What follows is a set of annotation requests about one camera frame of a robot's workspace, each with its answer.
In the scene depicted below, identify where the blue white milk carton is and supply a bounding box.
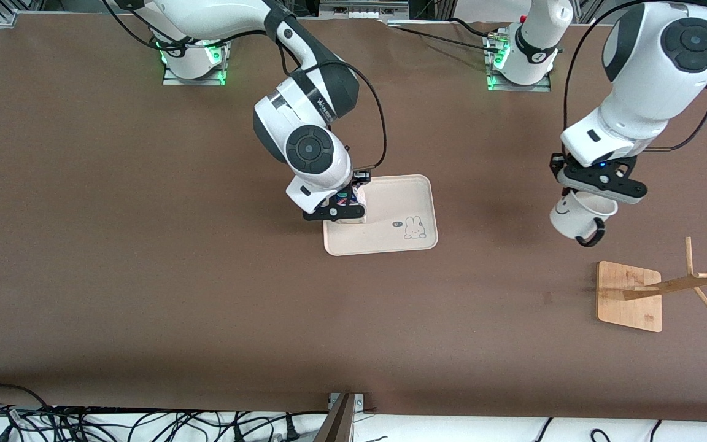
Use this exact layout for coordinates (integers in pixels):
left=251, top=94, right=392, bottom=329
left=329, top=183, right=368, bottom=227

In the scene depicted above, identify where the white smiley face cup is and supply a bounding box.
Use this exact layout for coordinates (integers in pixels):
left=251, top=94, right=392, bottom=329
left=550, top=189, right=619, bottom=248

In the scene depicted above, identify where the beige rabbit print tray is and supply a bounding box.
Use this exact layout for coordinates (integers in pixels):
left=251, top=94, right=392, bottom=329
left=323, top=174, right=439, bottom=257

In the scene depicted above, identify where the wooden mug stand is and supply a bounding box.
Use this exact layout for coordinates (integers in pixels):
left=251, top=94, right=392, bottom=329
left=596, top=236, right=707, bottom=333

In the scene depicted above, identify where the grey power strip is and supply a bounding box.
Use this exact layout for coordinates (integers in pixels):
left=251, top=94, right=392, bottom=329
left=319, top=0, right=411, bottom=20

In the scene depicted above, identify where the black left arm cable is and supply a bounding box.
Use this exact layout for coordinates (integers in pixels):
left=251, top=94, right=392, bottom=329
left=563, top=0, right=707, bottom=153

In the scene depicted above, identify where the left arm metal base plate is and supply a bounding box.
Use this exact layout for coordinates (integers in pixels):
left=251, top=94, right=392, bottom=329
left=484, top=34, right=552, bottom=93

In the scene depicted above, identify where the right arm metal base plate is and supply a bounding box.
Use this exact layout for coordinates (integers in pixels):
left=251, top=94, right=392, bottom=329
left=162, top=37, right=227, bottom=86

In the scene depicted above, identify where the metal post bracket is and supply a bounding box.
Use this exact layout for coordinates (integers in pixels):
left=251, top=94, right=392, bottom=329
left=314, top=393, right=366, bottom=442

